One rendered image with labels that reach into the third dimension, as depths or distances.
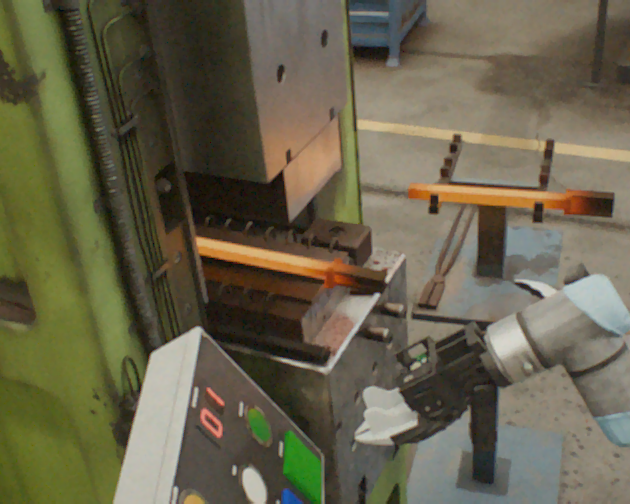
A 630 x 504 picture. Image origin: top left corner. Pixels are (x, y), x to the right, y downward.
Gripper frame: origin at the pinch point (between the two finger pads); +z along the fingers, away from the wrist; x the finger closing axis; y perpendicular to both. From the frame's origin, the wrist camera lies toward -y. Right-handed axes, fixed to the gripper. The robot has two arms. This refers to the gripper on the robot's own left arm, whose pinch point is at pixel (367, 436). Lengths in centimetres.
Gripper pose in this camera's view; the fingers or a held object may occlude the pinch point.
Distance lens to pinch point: 111.3
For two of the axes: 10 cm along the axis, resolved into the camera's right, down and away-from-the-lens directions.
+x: 0.1, 5.4, -8.4
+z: -8.3, 4.8, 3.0
